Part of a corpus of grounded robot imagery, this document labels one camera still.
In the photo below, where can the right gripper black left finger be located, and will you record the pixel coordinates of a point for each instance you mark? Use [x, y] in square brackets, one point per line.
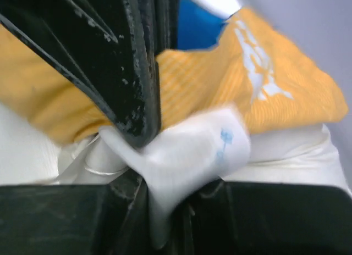
[76, 219]

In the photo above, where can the white pillow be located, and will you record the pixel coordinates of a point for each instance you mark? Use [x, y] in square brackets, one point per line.
[180, 160]

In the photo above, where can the blue yellow Mickey pillowcase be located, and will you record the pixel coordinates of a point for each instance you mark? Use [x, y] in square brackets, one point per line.
[209, 53]

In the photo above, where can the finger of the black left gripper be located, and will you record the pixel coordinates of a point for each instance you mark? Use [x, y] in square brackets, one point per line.
[105, 47]

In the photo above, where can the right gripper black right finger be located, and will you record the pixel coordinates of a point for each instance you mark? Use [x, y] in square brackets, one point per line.
[256, 218]

